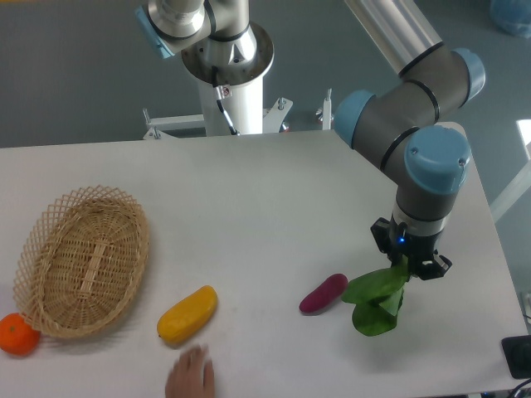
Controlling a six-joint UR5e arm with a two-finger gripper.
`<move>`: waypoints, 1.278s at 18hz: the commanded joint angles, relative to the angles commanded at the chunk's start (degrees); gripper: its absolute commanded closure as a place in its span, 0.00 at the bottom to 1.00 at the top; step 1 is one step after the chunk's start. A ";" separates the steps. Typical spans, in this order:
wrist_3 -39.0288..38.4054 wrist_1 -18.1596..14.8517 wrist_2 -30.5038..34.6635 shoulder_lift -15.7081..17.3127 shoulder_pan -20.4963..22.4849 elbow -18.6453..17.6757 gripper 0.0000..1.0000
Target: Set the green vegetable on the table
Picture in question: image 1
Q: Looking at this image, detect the woven bamboo basket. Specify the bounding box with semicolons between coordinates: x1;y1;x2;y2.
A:
13;186;149;338

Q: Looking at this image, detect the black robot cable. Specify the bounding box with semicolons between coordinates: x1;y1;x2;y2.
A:
211;66;241;136

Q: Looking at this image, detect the black device at edge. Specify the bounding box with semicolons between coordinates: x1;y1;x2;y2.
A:
501;335;531;380

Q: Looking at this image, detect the bare human hand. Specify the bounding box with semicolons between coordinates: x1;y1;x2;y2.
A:
164;345;216;398

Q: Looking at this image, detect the yellow mango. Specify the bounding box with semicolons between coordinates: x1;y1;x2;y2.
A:
157;285;218;345

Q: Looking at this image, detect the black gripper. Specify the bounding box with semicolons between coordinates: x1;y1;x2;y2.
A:
370;217;451;279

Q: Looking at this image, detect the blue plastic bag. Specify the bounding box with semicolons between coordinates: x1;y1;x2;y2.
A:
490;0;530;39

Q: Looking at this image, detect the green leafy vegetable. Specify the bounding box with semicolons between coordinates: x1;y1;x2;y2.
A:
341;256;410;337

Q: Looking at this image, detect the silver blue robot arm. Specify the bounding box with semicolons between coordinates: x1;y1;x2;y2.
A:
135;1;485;280

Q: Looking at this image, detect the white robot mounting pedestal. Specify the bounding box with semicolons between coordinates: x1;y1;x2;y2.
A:
142;78;335;140

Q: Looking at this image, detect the purple sweet potato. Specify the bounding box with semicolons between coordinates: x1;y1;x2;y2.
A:
299;274;348;315

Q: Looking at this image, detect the orange tangerine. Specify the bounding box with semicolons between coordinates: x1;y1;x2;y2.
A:
1;313;41;357

